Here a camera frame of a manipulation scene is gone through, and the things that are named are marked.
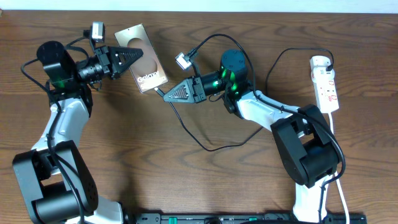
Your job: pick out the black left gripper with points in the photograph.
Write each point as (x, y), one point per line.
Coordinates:
(106, 62)

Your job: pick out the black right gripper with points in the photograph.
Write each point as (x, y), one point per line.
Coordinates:
(194, 89)

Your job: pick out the gold Galaxy smartphone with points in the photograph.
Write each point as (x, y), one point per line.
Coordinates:
(148, 71)

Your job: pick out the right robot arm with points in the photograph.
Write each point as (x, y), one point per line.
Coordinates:
(307, 147)

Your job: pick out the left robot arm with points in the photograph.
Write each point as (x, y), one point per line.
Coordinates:
(54, 180)

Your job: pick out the white USB charger plug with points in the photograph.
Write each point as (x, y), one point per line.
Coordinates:
(321, 61)

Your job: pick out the white power strip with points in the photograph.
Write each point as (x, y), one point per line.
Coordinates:
(325, 89)

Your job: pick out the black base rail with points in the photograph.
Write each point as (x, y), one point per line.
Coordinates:
(221, 218)

